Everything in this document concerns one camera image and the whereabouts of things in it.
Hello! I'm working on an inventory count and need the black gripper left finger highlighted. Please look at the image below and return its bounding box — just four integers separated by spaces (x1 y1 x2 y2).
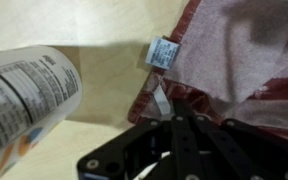
77 100 201 180

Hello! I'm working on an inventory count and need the dark red patterned cloth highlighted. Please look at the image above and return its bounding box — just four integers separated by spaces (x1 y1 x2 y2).
128 0 288 139

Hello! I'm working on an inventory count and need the white paper cup container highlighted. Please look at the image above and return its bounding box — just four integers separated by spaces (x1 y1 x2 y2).
0 46 82 177

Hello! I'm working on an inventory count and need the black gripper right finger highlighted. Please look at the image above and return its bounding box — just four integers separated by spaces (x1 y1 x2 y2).
193 115 288 180

